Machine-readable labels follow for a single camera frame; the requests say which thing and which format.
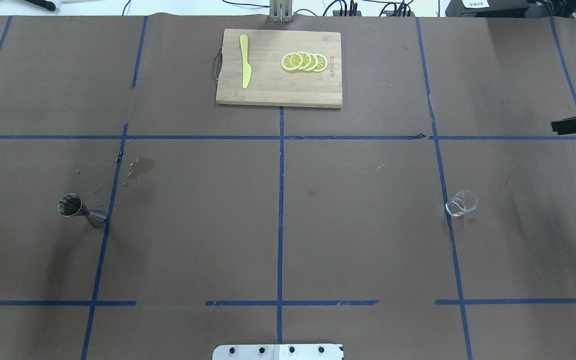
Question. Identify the wooden cutting board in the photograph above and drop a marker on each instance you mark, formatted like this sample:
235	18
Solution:
271	85

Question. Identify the steel measuring jigger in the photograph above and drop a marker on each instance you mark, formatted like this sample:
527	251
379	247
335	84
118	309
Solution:
72	205

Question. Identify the lemon slices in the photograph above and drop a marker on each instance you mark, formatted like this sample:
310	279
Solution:
304	61

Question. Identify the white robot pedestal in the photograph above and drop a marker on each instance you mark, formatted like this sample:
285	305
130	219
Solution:
299	351

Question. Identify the yellow plastic knife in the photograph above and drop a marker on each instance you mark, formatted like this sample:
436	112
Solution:
243	41

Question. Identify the clear glass shaker cup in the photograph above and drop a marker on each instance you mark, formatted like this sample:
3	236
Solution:
461	203

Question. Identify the aluminium frame post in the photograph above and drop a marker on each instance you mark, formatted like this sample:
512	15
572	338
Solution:
281	11

